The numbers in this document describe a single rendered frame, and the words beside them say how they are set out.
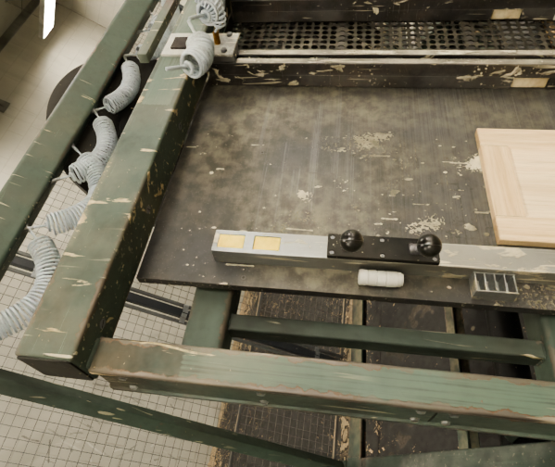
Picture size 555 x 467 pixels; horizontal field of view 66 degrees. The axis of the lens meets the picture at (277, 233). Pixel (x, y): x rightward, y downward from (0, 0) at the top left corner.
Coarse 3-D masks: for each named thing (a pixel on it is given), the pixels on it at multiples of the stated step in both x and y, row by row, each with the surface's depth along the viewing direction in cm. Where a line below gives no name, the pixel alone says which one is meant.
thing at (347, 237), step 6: (342, 234) 68; (348, 234) 67; (354, 234) 66; (360, 234) 67; (342, 240) 67; (348, 240) 66; (354, 240) 66; (360, 240) 67; (342, 246) 68; (348, 246) 67; (354, 246) 66; (360, 246) 67
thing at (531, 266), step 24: (216, 240) 83; (288, 240) 81; (312, 240) 81; (264, 264) 83; (288, 264) 82; (312, 264) 81; (336, 264) 80; (360, 264) 79; (384, 264) 78; (408, 264) 77; (456, 264) 75; (480, 264) 75; (504, 264) 75; (528, 264) 74; (552, 264) 74
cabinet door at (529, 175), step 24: (480, 144) 95; (504, 144) 94; (528, 144) 94; (552, 144) 93; (504, 168) 90; (528, 168) 90; (552, 168) 90; (504, 192) 87; (528, 192) 86; (552, 192) 86; (504, 216) 83; (528, 216) 83; (552, 216) 83; (504, 240) 80; (528, 240) 80; (552, 240) 79
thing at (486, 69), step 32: (224, 64) 112; (256, 64) 111; (288, 64) 110; (320, 64) 109; (352, 64) 107; (384, 64) 106; (416, 64) 105; (448, 64) 104; (480, 64) 103; (512, 64) 102; (544, 64) 101
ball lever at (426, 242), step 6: (426, 234) 66; (432, 234) 66; (420, 240) 66; (426, 240) 65; (432, 240) 65; (438, 240) 65; (414, 246) 76; (420, 246) 66; (426, 246) 65; (432, 246) 65; (438, 246) 65; (414, 252) 76; (420, 252) 66; (426, 252) 65; (432, 252) 65; (438, 252) 65
